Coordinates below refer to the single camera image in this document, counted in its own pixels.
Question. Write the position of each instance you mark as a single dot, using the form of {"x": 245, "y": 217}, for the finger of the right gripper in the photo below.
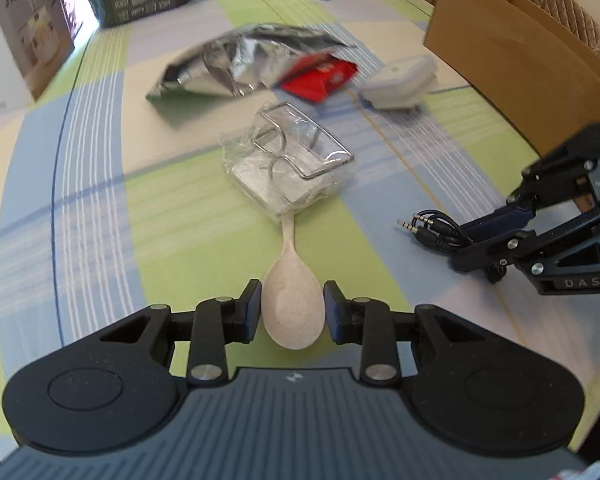
{"x": 493, "y": 227}
{"x": 560, "y": 175}

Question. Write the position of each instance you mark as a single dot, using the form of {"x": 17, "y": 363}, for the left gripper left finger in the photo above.
{"x": 218, "y": 322}

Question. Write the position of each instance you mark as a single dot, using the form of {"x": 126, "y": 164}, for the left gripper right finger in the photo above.
{"x": 368, "y": 323}

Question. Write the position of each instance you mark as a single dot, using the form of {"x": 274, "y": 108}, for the beige plastic spoon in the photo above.
{"x": 292, "y": 304}

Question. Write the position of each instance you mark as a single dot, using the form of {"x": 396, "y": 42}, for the red candy packet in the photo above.
{"x": 322, "y": 80}

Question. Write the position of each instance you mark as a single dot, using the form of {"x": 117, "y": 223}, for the silver foil bag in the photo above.
{"x": 245, "y": 60}

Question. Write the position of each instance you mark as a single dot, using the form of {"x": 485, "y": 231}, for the brown cardboard box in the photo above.
{"x": 540, "y": 76}

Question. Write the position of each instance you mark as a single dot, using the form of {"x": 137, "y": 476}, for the plaid tablecloth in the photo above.
{"x": 109, "y": 202}

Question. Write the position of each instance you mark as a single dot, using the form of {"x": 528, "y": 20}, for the white power adapter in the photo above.
{"x": 400, "y": 85}

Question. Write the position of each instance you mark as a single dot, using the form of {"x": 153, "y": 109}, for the white appliance box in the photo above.
{"x": 36, "y": 37}

